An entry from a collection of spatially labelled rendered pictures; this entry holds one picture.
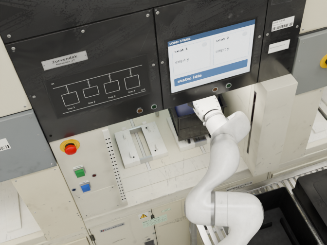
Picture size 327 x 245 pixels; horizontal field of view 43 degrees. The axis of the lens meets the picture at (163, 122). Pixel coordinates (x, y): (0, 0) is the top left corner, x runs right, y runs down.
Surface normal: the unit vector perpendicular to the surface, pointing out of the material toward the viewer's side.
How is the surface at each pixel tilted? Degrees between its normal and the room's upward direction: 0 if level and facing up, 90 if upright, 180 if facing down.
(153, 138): 0
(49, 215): 90
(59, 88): 90
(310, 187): 0
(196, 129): 95
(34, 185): 90
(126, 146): 0
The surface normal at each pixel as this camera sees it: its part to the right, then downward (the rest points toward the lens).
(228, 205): -0.10, -0.37
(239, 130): 0.49, -0.23
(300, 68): 0.31, 0.70
